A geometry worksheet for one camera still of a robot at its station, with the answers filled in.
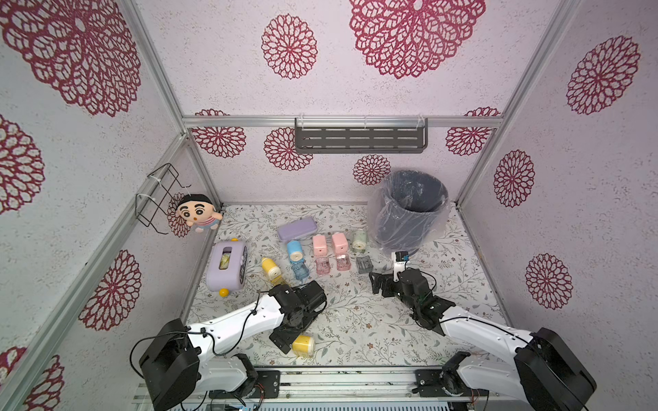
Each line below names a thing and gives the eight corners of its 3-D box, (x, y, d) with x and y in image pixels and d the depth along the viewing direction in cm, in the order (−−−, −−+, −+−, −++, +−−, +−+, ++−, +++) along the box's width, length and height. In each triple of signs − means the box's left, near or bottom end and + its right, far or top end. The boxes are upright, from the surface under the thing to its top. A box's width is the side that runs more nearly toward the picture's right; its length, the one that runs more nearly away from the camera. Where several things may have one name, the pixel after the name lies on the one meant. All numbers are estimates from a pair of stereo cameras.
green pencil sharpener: (351, 255, 104) (353, 243, 98) (350, 241, 109) (352, 229, 102) (365, 255, 104) (368, 243, 98) (364, 241, 109) (366, 229, 102)
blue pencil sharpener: (287, 263, 101) (285, 256, 96) (289, 248, 106) (287, 240, 101) (303, 263, 101) (302, 256, 96) (304, 248, 106) (303, 240, 101)
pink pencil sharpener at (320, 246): (313, 258, 102) (312, 250, 98) (313, 242, 107) (313, 234, 103) (327, 258, 102) (327, 250, 98) (327, 242, 107) (327, 234, 103)
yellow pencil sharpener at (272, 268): (262, 272, 100) (258, 260, 94) (271, 265, 102) (267, 254, 95) (275, 285, 96) (271, 274, 90) (283, 278, 98) (280, 267, 92)
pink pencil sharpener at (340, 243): (336, 258, 104) (337, 247, 98) (331, 244, 109) (331, 233, 103) (347, 255, 105) (348, 244, 99) (341, 241, 110) (342, 230, 104)
